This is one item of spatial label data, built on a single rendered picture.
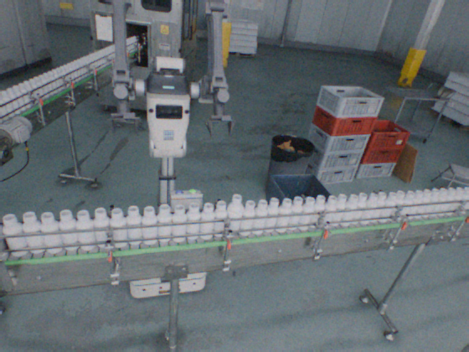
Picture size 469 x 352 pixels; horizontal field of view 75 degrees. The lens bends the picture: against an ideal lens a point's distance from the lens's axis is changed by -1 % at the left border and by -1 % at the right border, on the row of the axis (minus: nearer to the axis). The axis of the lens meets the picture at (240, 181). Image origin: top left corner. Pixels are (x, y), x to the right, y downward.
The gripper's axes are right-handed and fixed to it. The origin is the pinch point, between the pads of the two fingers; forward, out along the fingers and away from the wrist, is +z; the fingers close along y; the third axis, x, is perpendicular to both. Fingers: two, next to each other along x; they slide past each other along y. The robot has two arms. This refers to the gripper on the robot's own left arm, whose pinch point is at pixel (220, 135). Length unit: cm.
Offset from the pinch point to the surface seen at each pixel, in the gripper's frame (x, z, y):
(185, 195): -13.3, 27.5, -21.8
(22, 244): -21, 39, -83
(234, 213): -28.6, 35.3, -4.4
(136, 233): -23, 40, -43
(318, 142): 161, -6, 166
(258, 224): -25.3, 41.8, 7.2
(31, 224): -25, 32, -78
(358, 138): 145, -7, 209
